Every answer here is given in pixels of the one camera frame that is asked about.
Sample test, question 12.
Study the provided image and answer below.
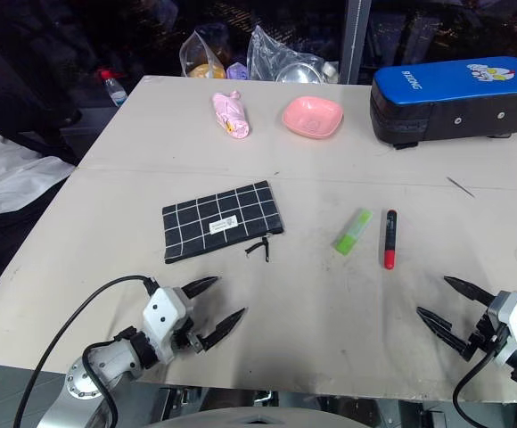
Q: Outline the white cloth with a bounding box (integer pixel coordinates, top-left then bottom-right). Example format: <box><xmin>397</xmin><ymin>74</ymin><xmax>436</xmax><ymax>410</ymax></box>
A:
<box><xmin>0</xmin><ymin>128</ymin><xmax>78</xmax><ymax>219</ymax></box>

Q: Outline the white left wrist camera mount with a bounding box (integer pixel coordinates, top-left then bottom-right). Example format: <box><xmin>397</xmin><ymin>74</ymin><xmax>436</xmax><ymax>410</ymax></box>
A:
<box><xmin>142</xmin><ymin>286</ymin><xmax>195</xmax><ymax>363</ymax></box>

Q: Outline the pink folded umbrella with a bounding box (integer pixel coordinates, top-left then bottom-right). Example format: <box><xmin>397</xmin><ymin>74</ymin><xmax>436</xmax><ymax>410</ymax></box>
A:
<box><xmin>211</xmin><ymin>90</ymin><xmax>251</xmax><ymax>141</ymax></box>

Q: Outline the grey metal pole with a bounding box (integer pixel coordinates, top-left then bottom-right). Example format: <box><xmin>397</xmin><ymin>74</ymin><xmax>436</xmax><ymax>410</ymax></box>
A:
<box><xmin>339</xmin><ymin>0</ymin><xmax>373</xmax><ymax>86</ymax></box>

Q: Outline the red and black marker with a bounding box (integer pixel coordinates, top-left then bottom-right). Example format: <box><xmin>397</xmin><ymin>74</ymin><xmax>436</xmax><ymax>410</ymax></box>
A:
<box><xmin>378</xmin><ymin>208</ymin><xmax>398</xmax><ymax>271</ymax></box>

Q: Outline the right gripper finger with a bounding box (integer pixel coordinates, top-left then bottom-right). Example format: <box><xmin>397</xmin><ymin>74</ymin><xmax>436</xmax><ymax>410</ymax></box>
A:
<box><xmin>443</xmin><ymin>276</ymin><xmax>496</xmax><ymax>309</ymax></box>
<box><xmin>415</xmin><ymin>306</ymin><xmax>470</xmax><ymax>362</ymax></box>

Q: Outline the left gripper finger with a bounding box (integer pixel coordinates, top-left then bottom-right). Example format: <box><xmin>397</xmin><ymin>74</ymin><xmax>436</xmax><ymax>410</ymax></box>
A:
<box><xmin>195</xmin><ymin>307</ymin><xmax>247</xmax><ymax>351</ymax></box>
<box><xmin>181</xmin><ymin>276</ymin><xmax>221</xmax><ymax>300</ymax></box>

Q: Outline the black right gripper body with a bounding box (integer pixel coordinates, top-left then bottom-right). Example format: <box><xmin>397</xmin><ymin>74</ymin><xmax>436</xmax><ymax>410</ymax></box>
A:
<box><xmin>462</xmin><ymin>307</ymin><xmax>509</xmax><ymax>362</ymax></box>

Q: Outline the grey rounded housing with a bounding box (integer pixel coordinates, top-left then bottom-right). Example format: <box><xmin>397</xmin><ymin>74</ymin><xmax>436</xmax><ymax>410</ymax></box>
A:
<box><xmin>146</xmin><ymin>404</ymin><xmax>366</xmax><ymax>428</ymax></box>

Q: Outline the clear bag with orange item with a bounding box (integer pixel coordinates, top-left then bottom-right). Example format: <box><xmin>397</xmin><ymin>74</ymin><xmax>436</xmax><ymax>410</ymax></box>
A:
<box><xmin>179</xmin><ymin>24</ymin><xmax>233</xmax><ymax>80</ymax></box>

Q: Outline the blue and black case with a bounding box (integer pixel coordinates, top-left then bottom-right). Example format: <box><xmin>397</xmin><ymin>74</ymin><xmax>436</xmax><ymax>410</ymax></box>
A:
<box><xmin>369</xmin><ymin>56</ymin><xmax>517</xmax><ymax>151</ymax></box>

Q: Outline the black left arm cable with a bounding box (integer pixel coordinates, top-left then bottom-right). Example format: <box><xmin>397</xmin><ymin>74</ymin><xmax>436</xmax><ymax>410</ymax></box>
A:
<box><xmin>12</xmin><ymin>275</ymin><xmax>160</xmax><ymax>428</ymax></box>

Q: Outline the steel bowl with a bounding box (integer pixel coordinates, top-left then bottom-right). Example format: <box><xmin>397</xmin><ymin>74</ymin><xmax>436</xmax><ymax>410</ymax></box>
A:
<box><xmin>274</xmin><ymin>61</ymin><xmax>327</xmax><ymax>85</ymax></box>

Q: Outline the black grid pencil pouch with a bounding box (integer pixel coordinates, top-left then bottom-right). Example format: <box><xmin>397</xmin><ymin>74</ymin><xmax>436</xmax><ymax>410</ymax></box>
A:
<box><xmin>161</xmin><ymin>179</ymin><xmax>285</xmax><ymax>265</ymax></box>

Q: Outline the orange round object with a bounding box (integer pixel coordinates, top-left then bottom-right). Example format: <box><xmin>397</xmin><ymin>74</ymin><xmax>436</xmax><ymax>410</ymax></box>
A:
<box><xmin>185</xmin><ymin>62</ymin><xmax>226</xmax><ymax>80</ymax></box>

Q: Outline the red-capped water bottle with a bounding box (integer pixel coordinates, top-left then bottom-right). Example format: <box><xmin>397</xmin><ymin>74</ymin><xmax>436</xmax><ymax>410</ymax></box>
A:
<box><xmin>99</xmin><ymin>68</ymin><xmax>128</xmax><ymax>107</ymax></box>

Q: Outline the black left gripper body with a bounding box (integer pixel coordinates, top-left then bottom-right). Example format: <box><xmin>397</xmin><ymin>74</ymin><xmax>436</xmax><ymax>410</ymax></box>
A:
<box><xmin>171</xmin><ymin>299</ymin><xmax>206</xmax><ymax>354</ymax></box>

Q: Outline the green highlighter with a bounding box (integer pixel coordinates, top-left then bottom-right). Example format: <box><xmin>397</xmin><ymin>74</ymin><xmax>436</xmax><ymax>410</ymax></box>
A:
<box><xmin>333</xmin><ymin>208</ymin><xmax>373</xmax><ymax>258</ymax></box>

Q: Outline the pink plastic bowl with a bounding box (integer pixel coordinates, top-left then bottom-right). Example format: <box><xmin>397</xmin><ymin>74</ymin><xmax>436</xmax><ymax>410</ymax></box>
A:
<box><xmin>282</xmin><ymin>95</ymin><xmax>344</xmax><ymax>139</ymax></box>

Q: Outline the clear bag with steel bowl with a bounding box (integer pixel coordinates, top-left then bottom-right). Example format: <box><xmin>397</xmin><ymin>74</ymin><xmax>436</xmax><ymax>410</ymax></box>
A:
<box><xmin>245</xmin><ymin>25</ymin><xmax>341</xmax><ymax>85</ymax></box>

